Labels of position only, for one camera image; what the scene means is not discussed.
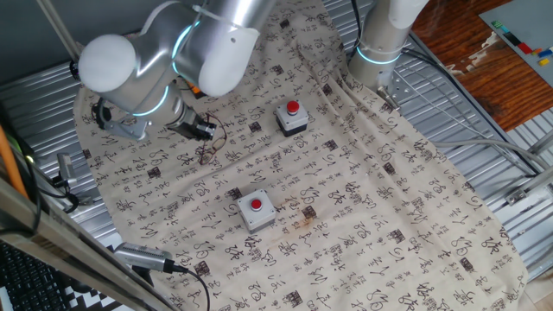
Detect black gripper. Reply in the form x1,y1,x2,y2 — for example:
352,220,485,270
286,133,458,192
167,111,218,143

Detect brown thin-frame glasses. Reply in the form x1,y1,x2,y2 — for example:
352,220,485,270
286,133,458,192
197,112,228,167

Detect orange box red mushroom button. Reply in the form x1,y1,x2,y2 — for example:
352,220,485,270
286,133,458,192
186,79,208,100

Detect grey box flat red button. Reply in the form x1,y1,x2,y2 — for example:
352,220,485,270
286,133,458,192
236,188,277,235

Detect beige calligraphy print tablecloth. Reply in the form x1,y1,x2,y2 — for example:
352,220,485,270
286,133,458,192
72,0,531,311

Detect grey metal pole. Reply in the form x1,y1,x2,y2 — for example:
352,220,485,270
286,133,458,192
36,0,86,61

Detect orange tube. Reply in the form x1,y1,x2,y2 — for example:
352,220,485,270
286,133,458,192
0,124,29,200

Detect black computer mouse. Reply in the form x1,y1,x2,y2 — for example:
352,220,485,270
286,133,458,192
68,276,94,295

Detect black white checkerboard sheet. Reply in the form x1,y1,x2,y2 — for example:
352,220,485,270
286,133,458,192
63,283,131,311

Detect silver base mounting plate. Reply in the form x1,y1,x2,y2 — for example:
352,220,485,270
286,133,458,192
376,71,414,115

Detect black keyboard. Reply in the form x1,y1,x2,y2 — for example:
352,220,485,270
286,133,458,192
0,241,75,311

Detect brown wooden table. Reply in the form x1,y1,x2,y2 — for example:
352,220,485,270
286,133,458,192
410,0,553,133

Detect grey flat board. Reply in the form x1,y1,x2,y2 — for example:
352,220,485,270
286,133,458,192
478,0,553,88

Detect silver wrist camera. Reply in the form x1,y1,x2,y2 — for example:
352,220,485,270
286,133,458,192
102,117,152,142

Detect silver depth camera with mount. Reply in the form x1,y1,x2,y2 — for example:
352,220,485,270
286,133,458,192
112,241,176,286

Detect small grey camera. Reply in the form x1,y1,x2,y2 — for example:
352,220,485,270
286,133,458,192
55,153,79,187

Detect black thin cable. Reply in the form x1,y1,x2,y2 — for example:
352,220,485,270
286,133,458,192
25,159,82,215

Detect aluminium frame beam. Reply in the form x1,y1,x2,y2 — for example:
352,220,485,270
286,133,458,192
0,175,175,311

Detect silver base cable connector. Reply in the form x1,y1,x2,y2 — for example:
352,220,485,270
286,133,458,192
376,85,401,114

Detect black long cable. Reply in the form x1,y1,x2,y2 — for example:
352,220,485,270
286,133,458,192
401,46,539,176

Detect grey thick cable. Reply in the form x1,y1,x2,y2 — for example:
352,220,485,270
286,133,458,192
399,84,553,173

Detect aluminium corner bracket rail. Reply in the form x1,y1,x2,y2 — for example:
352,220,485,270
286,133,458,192
504,166,553,206

